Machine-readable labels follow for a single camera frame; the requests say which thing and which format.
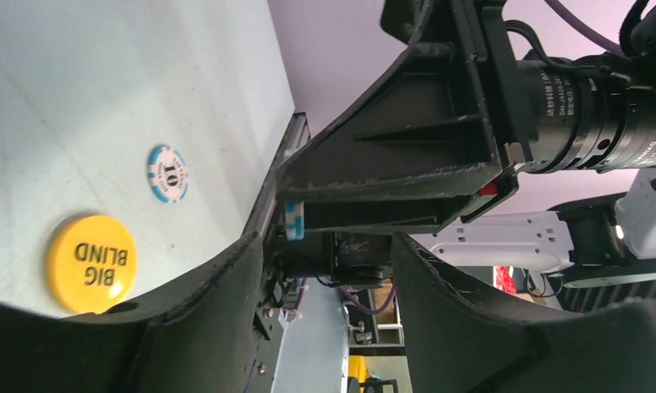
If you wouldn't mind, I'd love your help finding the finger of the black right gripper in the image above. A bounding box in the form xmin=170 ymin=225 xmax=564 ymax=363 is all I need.
xmin=301 ymin=174 xmax=519 ymax=234

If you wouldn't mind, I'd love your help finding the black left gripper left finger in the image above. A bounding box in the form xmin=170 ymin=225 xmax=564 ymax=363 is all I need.
xmin=0 ymin=233 xmax=262 ymax=392

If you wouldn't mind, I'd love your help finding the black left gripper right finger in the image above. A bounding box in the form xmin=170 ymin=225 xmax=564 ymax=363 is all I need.
xmin=391 ymin=234 xmax=656 ymax=392

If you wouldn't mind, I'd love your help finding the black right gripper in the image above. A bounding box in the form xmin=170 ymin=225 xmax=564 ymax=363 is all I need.
xmin=284 ymin=1 xmax=534 ymax=201

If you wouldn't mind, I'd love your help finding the yellow big blind button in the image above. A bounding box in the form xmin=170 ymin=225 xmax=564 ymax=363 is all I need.
xmin=46 ymin=215 xmax=138 ymax=314

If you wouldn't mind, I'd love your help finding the white blue 10 chip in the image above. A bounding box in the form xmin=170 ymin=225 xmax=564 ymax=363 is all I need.
xmin=284 ymin=201 xmax=305 ymax=241
xmin=147 ymin=144 xmax=189 ymax=204

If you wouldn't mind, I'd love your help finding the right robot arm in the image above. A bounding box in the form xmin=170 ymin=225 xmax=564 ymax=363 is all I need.
xmin=273 ymin=1 xmax=656 ymax=298

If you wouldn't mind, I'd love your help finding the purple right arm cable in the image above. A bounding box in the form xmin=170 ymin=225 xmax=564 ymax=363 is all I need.
xmin=544 ymin=0 xmax=627 ymax=58

